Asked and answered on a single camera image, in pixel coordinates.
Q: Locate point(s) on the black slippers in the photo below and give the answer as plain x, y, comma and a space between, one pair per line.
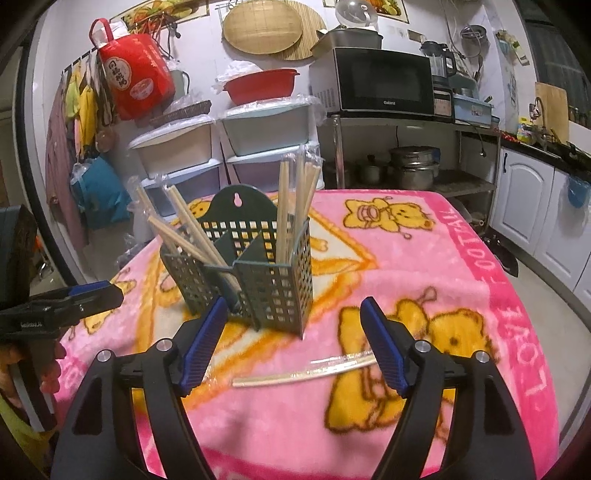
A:
503, 256

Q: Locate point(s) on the pink printed bear blanket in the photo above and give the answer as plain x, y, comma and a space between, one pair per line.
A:
415, 258

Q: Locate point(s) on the dark framed window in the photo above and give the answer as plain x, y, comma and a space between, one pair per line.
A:
563, 50

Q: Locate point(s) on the dark green perforated utensil holder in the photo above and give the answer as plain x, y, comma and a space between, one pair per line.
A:
268, 286

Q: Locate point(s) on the wooden cutting board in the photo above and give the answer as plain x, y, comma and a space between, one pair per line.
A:
554, 108

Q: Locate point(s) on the dark blender jug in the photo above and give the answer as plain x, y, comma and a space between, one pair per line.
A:
438, 64

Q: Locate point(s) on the black microwave oven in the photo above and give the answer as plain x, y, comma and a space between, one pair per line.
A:
383, 83

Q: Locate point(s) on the blue hanging plastic basin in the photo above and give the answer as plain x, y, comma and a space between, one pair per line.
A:
579, 194

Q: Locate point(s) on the drawer unit with grey-blue drawer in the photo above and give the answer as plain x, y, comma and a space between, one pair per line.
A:
268, 129

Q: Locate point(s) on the white kitchen cabinets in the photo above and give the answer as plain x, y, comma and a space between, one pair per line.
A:
531, 207

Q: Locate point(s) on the round bamboo mat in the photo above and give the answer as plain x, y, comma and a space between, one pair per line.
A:
314, 32

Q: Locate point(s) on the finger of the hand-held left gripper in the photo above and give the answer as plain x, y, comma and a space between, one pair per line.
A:
74, 311
99, 291

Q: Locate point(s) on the person's left hand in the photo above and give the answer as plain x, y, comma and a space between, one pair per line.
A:
51, 369

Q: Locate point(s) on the metal shelf rack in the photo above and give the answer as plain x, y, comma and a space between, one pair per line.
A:
461, 184

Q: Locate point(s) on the red plastic basin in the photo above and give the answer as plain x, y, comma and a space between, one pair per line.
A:
261, 87

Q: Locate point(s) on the teal bag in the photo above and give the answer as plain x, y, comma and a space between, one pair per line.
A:
101, 194

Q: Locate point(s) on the black kitchen counter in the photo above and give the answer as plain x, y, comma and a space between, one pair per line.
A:
545, 150

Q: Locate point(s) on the red fabric bag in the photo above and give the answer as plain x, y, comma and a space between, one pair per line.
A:
136, 74

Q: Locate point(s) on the pink hanging cloth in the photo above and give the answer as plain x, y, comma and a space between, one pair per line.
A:
62, 184

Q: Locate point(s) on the food wall poster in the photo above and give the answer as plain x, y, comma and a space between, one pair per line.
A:
390, 7

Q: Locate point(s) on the light blue small appliance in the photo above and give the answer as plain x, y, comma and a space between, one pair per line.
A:
473, 110

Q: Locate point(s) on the chopstick pair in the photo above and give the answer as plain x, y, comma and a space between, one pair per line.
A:
299, 194
150, 207
282, 207
311, 189
300, 371
194, 221
184, 242

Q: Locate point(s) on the vegetable wall poster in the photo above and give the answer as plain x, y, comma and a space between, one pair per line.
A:
157, 11

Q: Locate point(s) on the metal kitchen faucet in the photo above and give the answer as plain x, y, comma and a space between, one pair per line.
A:
538, 113

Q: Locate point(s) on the small steel pot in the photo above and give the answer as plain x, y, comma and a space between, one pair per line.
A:
371, 173

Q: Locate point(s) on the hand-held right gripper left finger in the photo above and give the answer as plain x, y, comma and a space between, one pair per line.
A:
203, 341

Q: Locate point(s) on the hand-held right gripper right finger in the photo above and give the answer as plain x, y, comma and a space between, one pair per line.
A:
383, 346

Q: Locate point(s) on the glass pot lid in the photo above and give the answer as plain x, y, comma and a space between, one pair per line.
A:
355, 14

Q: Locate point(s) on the drawer unit with cream drawer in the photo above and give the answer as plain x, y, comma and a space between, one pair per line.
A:
175, 147

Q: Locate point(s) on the yellow hanging cloth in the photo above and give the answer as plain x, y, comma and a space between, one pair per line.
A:
83, 110

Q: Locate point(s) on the stack of steel pots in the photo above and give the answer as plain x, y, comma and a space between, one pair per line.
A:
413, 168

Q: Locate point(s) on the round bamboo tray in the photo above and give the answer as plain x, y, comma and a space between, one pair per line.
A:
261, 27

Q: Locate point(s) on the metal baking pan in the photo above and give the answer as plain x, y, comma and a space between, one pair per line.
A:
351, 40

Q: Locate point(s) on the hanging metal pot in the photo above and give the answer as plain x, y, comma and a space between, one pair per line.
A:
474, 41

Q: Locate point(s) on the person's yellow-green shirt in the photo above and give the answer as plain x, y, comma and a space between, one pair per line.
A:
14, 429

